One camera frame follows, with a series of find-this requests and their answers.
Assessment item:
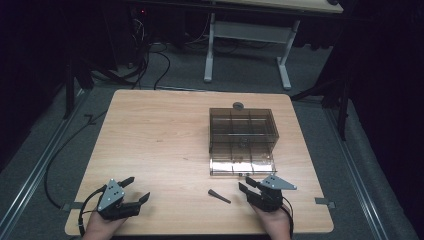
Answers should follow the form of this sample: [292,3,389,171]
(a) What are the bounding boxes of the clear brown compartment box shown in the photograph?
[208,106,280,177]

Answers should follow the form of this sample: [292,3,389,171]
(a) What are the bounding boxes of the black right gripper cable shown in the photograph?
[281,196,295,240]

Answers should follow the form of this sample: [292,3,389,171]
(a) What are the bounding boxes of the black metal stand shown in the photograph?
[290,71,351,141]
[62,56,96,120]

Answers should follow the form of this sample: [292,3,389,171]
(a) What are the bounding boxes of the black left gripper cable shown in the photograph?
[77,185,108,238]

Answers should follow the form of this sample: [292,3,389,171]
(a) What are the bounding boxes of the person's right hand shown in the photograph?
[250,203,292,240]

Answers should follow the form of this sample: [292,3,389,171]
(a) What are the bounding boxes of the long black floor cable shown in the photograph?
[43,109,109,210]

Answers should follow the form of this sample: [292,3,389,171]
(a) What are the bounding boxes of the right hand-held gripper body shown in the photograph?
[246,173,298,213]

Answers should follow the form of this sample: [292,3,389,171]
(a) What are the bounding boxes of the grey metal floor rail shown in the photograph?
[0,88,91,231]
[324,108,390,240]

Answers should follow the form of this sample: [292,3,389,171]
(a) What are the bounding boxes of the desk with white legs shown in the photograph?
[203,0,344,91]

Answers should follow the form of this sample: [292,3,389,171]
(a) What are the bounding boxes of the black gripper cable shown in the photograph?
[281,196,295,240]
[77,185,108,238]

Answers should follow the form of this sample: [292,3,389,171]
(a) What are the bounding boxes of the bundle of black cables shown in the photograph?
[89,6,172,91]

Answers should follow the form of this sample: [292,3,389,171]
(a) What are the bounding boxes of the grey metal table bracket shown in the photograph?
[314,197,336,210]
[59,201,84,213]

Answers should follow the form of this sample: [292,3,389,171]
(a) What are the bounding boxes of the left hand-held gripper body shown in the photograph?
[96,178,142,222]

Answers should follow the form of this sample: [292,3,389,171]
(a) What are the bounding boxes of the person's left hand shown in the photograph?
[81,210,128,240]

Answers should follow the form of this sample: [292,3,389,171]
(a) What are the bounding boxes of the small dark wedge stick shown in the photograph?
[207,188,232,205]

